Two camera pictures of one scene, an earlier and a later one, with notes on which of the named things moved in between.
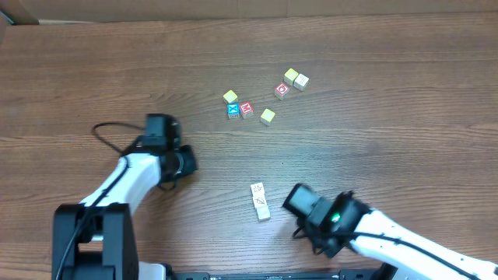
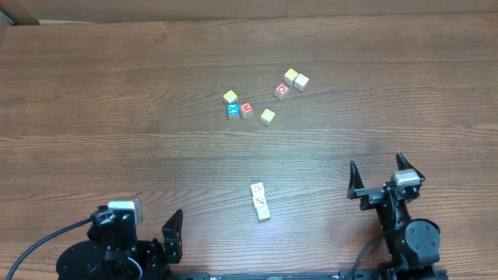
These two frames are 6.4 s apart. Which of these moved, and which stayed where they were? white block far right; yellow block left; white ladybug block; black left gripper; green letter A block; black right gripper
Moved: black left gripper; black right gripper
Stayed: white ladybug block; green letter A block; white block far right; yellow block left
